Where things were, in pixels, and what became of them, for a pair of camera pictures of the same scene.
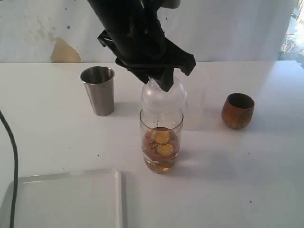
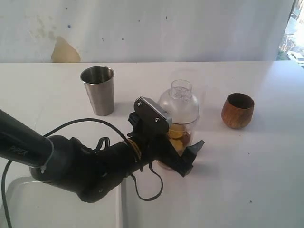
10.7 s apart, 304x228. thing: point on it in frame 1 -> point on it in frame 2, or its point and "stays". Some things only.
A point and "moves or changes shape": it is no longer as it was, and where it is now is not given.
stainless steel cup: [99, 81] stays
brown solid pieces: [160, 146] moves or changes shape
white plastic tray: [84, 199] stays
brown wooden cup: [237, 110] stays
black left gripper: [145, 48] -> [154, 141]
